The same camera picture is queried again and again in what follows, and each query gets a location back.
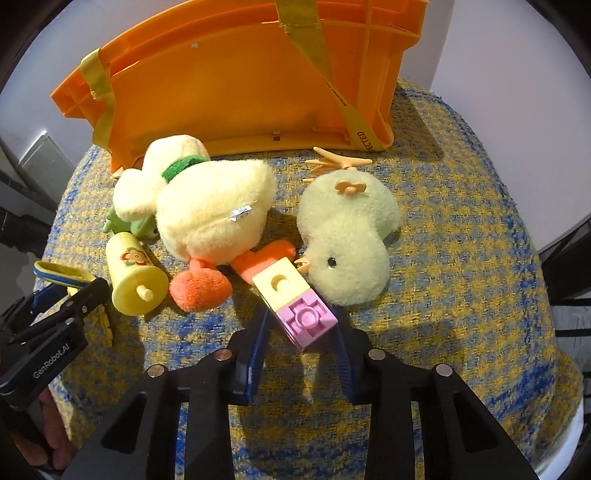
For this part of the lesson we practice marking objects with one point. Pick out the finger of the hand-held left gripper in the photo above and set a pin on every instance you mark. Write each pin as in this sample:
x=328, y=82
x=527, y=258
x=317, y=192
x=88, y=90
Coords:
x=48, y=297
x=87, y=297

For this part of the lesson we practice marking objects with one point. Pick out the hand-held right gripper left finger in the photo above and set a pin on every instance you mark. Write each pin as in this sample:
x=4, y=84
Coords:
x=251, y=369

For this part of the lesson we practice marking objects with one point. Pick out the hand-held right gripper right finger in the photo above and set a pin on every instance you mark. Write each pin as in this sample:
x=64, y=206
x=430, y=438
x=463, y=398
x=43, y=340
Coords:
x=347, y=369

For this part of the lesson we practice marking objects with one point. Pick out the yellow and pink toy block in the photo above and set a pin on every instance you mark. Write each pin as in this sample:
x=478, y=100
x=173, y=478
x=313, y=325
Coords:
x=295, y=300

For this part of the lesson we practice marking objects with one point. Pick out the person's left hand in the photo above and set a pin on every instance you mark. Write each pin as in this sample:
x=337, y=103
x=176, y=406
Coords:
x=57, y=429

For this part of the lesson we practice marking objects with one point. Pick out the yellow flower toy cup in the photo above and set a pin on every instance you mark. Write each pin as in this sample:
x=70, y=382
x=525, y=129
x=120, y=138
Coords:
x=134, y=277

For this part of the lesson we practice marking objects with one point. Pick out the green frog toy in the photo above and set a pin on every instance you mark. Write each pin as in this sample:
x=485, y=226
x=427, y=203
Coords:
x=141, y=226

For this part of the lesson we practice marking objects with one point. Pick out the pale green chick plush toy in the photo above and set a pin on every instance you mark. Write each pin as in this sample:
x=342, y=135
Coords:
x=346, y=230

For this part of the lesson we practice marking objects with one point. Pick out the grey metal box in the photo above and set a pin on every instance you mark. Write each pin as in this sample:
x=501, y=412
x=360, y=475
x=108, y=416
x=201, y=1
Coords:
x=44, y=159

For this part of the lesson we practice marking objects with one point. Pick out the yellow duck plush toy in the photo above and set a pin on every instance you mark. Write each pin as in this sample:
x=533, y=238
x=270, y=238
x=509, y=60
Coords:
x=212, y=207

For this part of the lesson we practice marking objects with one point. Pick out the yellow and blue tweed blanket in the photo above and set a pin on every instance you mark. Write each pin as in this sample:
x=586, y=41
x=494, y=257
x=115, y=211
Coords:
x=461, y=230

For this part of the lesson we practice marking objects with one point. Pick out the yellow tape strip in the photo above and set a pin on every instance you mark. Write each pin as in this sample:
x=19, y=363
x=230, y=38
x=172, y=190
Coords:
x=99, y=92
x=332, y=78

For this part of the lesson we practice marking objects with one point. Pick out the orange plastic crate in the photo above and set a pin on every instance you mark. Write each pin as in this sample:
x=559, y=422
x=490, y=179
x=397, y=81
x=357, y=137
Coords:
x=231, y=78

